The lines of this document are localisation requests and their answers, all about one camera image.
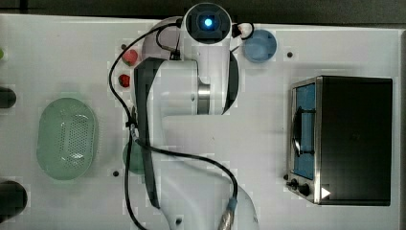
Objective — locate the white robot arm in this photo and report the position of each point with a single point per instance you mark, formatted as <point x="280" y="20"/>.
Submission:
<point x="179" y="103"/>

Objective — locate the grey round plate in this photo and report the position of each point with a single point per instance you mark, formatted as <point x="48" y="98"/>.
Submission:
<point x="163" y="44"/>

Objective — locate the green cup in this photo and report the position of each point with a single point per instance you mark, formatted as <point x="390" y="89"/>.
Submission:
<point x="133" y="159"/>

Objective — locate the red plush strawberry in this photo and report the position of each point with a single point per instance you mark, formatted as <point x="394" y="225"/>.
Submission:
<point x="124" y="80"/>

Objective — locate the blue cup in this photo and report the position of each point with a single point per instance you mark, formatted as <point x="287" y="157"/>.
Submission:
<point x="260" y="47"/>

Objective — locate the pink plush strawberry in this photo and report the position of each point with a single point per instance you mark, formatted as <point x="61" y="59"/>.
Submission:
<point x="130" y="57"/>

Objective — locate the green perforated basket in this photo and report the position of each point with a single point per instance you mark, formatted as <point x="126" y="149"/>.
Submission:
<point x="67" y="138"/>

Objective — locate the silver toaster oven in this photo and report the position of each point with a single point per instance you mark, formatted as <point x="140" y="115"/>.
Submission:
<point x="340" y="140"/>

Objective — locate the black cylinder upper left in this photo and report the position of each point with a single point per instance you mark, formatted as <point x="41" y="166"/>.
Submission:
<point x="7" y="97"/>

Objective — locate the black cylinder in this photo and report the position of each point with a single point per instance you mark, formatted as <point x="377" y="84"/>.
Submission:
<point x="13" y="200"/>
<point x="7" y="97"/>

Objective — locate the black cylinder lower left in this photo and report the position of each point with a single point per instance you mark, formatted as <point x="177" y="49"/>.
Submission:
<point x="13" y="200"/>

